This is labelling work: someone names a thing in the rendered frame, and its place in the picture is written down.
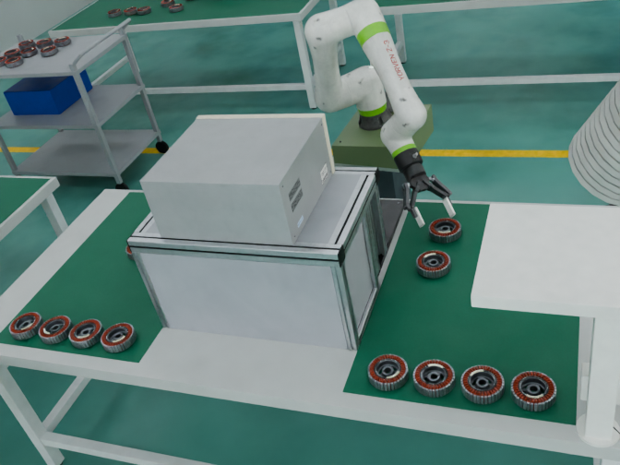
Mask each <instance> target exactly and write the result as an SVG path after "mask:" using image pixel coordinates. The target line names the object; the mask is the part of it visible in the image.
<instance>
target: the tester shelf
mask: <svg viewBox="0 0 620 465"><path fill-rule="evenodd" d="M379 180H380V176H379V170H378V167H335V172H334V173H333V174H332V175H331V177H330V179H329V181H328V183H327V185H326V187H325V189H324V191H323V193H322V194H321V196H320V198H319V200H318V201H317V203H316V205H315V207H314V209H313V211H312V213H311V215H310V216H309V218H308V220H307V222H306V224H305V226H304V227H303V229H302V231H301V233H300V235H299V236H298V238H297V240H296V242H295V244H294V245H278V244H249V243H235V242H220V241H205V240H190V239H175V238H161V235H160V233H159V230H158V228H157V225H156V222H155V220H154V218H153V216H152V213H150V214H149V215H148V216H147V217H146V219H144V220H143V221H142V222H141V224H140V225H139V226H138V227H137V228H136V230H135V231H134V232H133V233H132V234H131V235H130V236H129V237H128V239H127V240H126V242H127V244H128V247H129V249H130V251H131V252H137V253H149V254H162V255H175V256H199V257H212V258H225V259H238V260H250V261H263V262H276V263H289V264H301V265H314V266H327V267H340V268H341V266H342V264H343V261H344V259H345V257H346V255H347V253H348V251H349V248H350V246H351V244H352V240H353V238H354V236H355V234H356V232H357V230H358V228H359V226H360V223H361V221H362V219H363V217H364V214H365V212H366V210H367V207H368V205H369V203H370V201H371V198H372V196H373V194H374V192H375V190H376V187H377V185H378V183H379Z"/></svg>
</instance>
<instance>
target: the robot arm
mask: <svg viewBox="0 0 620 465"><path fill-rule="evenodd" d="M304 35H305V38H306V40H307V43H308V46H309V49H310V52H311V55H312V59H313V64H314V70H315V83H316V85H315V102H316V106H317V107H318V108H319V109H320V110H321V111H323V112H325V113H335V112H336V111H339V110H342V109H344V108H347V107H350V106H352V105H354V104H356V107H357V110H358V111H359V115H360V118H359V121H358V124H359V127H360V128H362V129H363V130H368V131H371V130H377V129H380V128H381V131H380V137H381V140H382V142H383V143H384V145H385V146H386V147H387V149H388V150H389V152H390V154H391V156H392V158H393V160H394V162H395V163H396V165H397V167H398V169H399V172H400V173H403V174H404V177H405V179H406V181H407V182H408V183H404V184H403V185H402V186H401V187H402V190H403V209H404V210H408V211H410V212H411V214H412V216H413V217H414V218H415V219H416V220H417V222H418V225H419V227H420V228H421V227H423V226H424V225H425V223H424V221H423V218H422V216H421V214H420V212H419V210H418V209H417V207H414V206H415V202H416V197H417V194H418V193H420V192H422V191H425V190H427V191H430V192H432V193H434V194H435V195H437V196H439V197H441V198H443V200H442V201H443V203H444V205H445V207H446V209H447V213H448V215H449V217H450V218H452V217H453V216H454V215H456V213H455V211H454V209H453V208H452V206H453V205H452V203H451V200H450V198H449V197H450V196H451V195H452V192H451V191H450V190H449V189H448V188H447V187H446V186H444V185H443V184H442V183H441V182H440V181H439V180H438V179H437V178H436V176H435V175H434V174H433V175H432V176H430V177H428V176H427V175H426V172H425V169H424V167H423V165H422V163H423V159H422V157H421V155H420V153H419V151H418V149H417V148H416V146H415V144H414V142H413V139H412V136H413V135H414V134H415V132H417V131H418V130H419V129H420V128H421V127H422V126H423V125H424V123H425V121H426V118H427V111H426V109H425V107H424V105H423V103H422V102H421V100H420V99H419V97H418V95H417V94H416V92H415V91H414V89H413V87H412V85H411V82H410V81H409V79H408V77H407V75H406V73H405V71H404V69H403V67H402V64H401V62H400V59H399V56H398V53H397V50H396V47H395V44H394V42H393V40H392V37H391V34H390V32H389V29H388V25H387V23H386V21H385V19H384V16H383V14H382V12H381V10H380V8H379V5H378V4H377V2H376V1H375V0H353V1H351V2H350V3H348V4H346V5H344V6H340V7H337V8H334V9H331V10H329V11H325V12H321V13H317V14H315V15H313V16H312V17H310V18H309V19H308V20H307V22H306V24H305V27H304ZM353 35H355V37H356V39H357V40H358V42H359V43H360V45H361V47H362V48H363V50H364V53H365V54H366V56H367V58H368V59H369V61H370V62H371V64H372V65H371V66H361V67H359V68H356V69H354V70H353V71H351V72H349V73H347V74H345V75H343V76H341V75H340V69H339V60H338V43H339V42H340V41H342V40H344V39H346V38H348V37H351V36H353ZM384 89H385V90H384ZM391 112H394V114H393V116H392V114H391ZM429 181H430V182H432V183H430V182H429ZM409 188H411V189H412V192H411V201H410V193H409Z"/></svg>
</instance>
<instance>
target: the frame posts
mask: <svg viewBox="0 0 620 465"><path fill-rule="evenodd" d="M367 211H368V217H369V223H370V229H371V234H372V240H373V247H374V252H375V258H376V269H377V274H378V273H379V270H380V264H379V258H378V255H380V254H382V256H385V255H386V252H387V250H388V249H387V242H386V236H385V229H384V222H383V216H382V210H381V204H380V197H379V191H378V185H377V187H376V190H375V192H374V194H373V196H372V198H371V201H370V203H369V205H368V207H367Z"/></svg>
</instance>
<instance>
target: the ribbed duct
mask: <svg viewBox="0 0 620 465"><path fill-rule="evenodd" d="M568 160H569V163H570V166H571V169H572V172H573V174H574V175H575V176H576V177H577V179H578V181H579V182H580V184H581V185H582V186H584V187H585V188H586V189H587V190H588V191H589V192H590V193H591V194H593V195H594V196H596V197H597V198H599V199H601V200H603V201H605V202H607V203H610V204H614V205H617V206H620V79H619V80H618V82H617V83H616V84H615V86H614V87H613V88H612V89H611V91H610V92H609V93H608V94H607V96H606V97H605V98H604V99H603V100H602V102H601V103H600V104H599V106H598V107H597V108H596V110H595V111H594V112H593V113H592V114H591V116H590V117H589V118H588V120H587V121H586V122H585V123H584V125H583V126H582V127H581V128H580V130H579V131H578V132H577V133H576V135H574V137H573V139H572V141H571V143H570V145H569V149H568Z"/></svg>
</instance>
